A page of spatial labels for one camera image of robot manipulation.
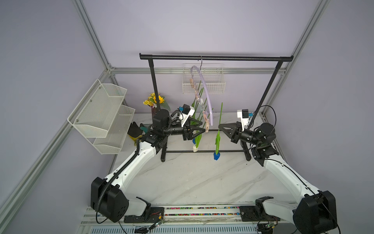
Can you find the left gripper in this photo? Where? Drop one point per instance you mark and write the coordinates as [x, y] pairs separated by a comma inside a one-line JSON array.
[[187, 129]]

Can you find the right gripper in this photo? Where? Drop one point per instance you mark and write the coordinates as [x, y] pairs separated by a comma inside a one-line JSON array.
[[234, 134]]

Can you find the white tulip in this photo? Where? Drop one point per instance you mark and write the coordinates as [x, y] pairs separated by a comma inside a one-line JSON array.
[[205, 116]]

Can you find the orange tulip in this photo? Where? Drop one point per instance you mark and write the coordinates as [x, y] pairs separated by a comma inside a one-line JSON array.
[[196, 88]]

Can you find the purple clip hanger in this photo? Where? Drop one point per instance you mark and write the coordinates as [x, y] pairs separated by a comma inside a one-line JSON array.
[[201, 93]]

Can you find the black clothes rack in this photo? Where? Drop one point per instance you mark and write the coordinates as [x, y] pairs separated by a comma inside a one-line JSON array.
[[176, 98]]

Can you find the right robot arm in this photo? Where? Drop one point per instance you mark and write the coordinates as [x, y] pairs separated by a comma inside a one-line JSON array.
[[313, 211]]

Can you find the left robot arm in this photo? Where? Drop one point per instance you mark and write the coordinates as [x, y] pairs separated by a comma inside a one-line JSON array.
[[108, 194]]

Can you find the green gardening glove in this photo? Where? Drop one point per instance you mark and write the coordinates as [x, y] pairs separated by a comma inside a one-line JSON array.
[[143, 128]]

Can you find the white mesh two-tier shelf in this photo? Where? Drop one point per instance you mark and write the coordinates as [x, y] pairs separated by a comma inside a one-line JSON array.
[[102, 118]]

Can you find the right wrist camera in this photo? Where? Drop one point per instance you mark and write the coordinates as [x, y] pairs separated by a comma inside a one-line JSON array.
[[245, 117]]

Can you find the white wire wall basket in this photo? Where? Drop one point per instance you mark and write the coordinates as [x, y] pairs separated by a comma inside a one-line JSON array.
[[213, 74]]

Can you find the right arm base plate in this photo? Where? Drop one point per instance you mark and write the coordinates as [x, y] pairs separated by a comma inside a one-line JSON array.
[[256, 212]]

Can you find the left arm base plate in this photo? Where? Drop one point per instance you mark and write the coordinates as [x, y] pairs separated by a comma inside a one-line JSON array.
[[142, 211]]

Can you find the aluminium front rail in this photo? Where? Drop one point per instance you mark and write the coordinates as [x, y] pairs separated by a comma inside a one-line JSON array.
[[187, 219]]

